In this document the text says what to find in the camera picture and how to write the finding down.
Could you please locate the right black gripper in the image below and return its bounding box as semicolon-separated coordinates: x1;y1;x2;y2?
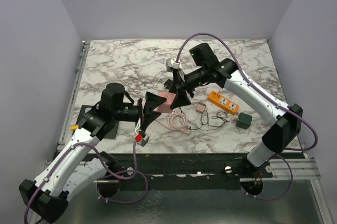
167;66;207;109

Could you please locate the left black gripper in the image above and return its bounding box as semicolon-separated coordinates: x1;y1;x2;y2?
113;92;167;132

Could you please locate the pink round power hub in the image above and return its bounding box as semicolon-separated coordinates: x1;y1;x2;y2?
155;91;175;113

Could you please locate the pink hub cable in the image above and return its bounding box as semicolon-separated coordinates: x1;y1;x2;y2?
155;112;192;135

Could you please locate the orange power strip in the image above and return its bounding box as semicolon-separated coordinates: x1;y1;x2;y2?
207;91;239;115

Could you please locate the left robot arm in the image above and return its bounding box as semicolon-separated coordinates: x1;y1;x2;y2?
19;83;166;223

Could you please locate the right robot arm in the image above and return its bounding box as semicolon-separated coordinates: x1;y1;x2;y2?
166;43;303;177

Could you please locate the dusty pink small charger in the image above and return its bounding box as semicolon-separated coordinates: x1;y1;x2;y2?
195;102;206;113

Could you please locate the black foam mat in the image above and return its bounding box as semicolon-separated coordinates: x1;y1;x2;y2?
76;105;119;141

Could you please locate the green cube socket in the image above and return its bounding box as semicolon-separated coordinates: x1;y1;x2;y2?
235;112;252;130

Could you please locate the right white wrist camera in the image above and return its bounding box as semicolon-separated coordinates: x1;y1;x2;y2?
165;58;184;77

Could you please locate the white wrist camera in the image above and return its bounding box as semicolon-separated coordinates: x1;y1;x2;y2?
134;133;150;147
165;58;184;77

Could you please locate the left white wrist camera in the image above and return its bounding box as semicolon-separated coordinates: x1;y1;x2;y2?
134;133;150;147

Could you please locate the black mounting base rail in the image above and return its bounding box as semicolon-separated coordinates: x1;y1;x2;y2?
78;142;309;191

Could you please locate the aluminium frame rail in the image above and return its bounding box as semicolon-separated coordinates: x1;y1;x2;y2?
28;157;330;224

